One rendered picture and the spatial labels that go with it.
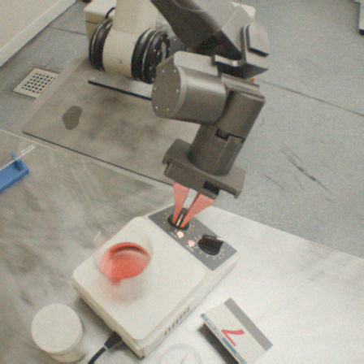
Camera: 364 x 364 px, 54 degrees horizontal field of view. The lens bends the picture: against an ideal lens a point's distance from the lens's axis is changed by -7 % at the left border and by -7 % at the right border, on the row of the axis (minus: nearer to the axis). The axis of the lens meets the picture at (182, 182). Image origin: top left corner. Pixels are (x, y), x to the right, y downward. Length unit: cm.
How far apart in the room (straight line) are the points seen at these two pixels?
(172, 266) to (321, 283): 24
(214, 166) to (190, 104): 10
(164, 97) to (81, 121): 92
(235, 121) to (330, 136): 150
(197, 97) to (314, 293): 34
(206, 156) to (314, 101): 165
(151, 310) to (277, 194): 121
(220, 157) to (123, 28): 77
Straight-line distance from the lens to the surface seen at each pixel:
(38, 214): 63
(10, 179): 68
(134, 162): 115
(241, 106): 42
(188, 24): 45
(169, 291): 45
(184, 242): 51
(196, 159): 45
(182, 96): 37
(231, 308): 54
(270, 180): 163
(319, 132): 190
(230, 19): 45
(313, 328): 57
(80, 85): 144
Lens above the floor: 127
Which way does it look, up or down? 54 degrees down
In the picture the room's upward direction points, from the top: 4 degrees clockwise
